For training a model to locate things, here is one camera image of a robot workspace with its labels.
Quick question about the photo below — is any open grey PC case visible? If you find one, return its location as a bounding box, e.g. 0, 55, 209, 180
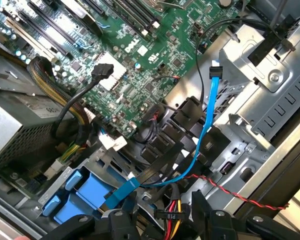
0, 0, 300, 240

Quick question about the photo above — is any red black twisted wire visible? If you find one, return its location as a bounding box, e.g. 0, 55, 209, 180
184, 174, 290, 211

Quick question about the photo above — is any mesh sleeved wire bundle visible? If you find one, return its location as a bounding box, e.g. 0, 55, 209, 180
26, 56, 94, 131

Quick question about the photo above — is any CPU socket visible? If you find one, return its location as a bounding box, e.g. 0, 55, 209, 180
143, 0, 195, 12

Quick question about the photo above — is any black expansion slot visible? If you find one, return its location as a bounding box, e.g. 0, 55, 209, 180
27, 0, 76, 45
17, 11, 69, 57

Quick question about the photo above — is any white expansion slot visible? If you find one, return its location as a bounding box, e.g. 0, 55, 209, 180
4, 18, 56, 63

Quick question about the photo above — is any black graphics card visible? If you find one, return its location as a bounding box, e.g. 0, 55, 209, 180
61, 0, 105, 37

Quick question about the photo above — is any black plastic air shroud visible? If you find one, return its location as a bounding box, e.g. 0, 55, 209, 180
139, 96, 232, 173

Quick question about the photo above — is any grey metal drive cage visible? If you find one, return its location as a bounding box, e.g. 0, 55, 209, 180
218, 13, 300, 153

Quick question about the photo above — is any black wire with plug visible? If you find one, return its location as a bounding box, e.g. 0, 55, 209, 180
51, 62, 115, 139

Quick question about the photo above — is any thin black wire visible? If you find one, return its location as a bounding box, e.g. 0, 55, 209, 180
194, 17, 242, 111

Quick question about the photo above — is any green Dell motherboard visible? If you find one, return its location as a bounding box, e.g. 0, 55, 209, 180
0, 0, 243, 141

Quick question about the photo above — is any empty blue disk carrier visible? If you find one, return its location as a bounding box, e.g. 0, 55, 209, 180
41, 194, 79, 225

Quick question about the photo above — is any silver chipset heat sink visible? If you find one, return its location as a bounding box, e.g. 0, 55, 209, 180
96, 51, 128, 92

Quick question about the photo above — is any black RAM slot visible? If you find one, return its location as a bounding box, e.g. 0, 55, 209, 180
109, 0, 151, 36

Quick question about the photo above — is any grey power supply unit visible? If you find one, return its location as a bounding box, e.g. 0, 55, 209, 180
0, 51, 75, 173

